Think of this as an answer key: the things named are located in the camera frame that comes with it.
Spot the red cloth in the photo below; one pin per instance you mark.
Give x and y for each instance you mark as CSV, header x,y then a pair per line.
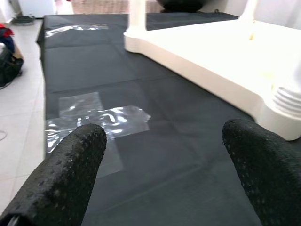
x,y
5,31

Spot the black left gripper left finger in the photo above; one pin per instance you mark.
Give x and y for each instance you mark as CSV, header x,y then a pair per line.
x,y
61,179

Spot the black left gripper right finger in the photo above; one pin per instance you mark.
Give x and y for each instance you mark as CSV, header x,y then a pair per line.
x,y
265,169

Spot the white plastic table top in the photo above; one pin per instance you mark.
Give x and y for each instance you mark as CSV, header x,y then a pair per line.
x,y
211,47

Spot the black round basin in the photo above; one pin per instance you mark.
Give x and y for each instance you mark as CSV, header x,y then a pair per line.
x,y
181,4

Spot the black open bag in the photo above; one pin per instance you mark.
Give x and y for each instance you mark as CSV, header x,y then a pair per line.
x,y
9,68

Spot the beige woven cloth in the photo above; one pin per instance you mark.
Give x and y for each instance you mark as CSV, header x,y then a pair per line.
x,y
98,5

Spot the dark green floor rag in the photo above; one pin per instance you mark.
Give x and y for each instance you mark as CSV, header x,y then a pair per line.
x,y
23,20

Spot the clear tape patch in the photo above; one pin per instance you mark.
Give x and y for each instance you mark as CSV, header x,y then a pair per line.
x,y
94,117

